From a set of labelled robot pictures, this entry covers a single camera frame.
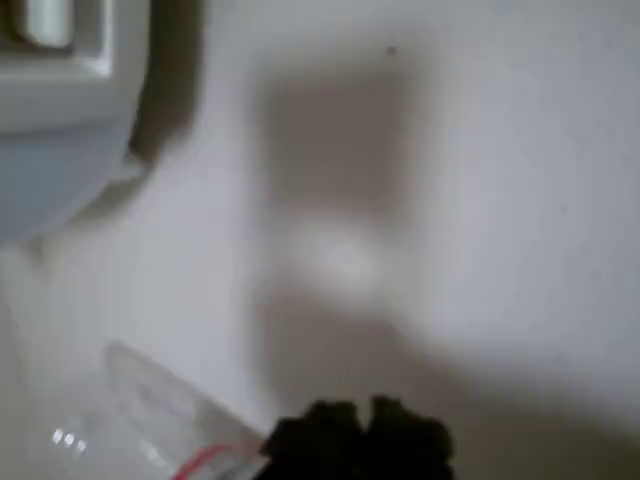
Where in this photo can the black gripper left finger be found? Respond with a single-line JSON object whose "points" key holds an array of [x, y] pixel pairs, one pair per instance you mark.
{"points": [[320, 445]]}

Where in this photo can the clear plastic water bottle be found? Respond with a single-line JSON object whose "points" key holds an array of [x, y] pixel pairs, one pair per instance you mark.
{"points": [[150, 400]]}

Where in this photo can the white plastic container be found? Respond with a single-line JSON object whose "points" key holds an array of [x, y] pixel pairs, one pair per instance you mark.
{"points": [[50, 150]]}

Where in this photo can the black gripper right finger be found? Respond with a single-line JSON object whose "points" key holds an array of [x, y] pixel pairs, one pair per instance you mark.
{"points": [[410, 445]]}

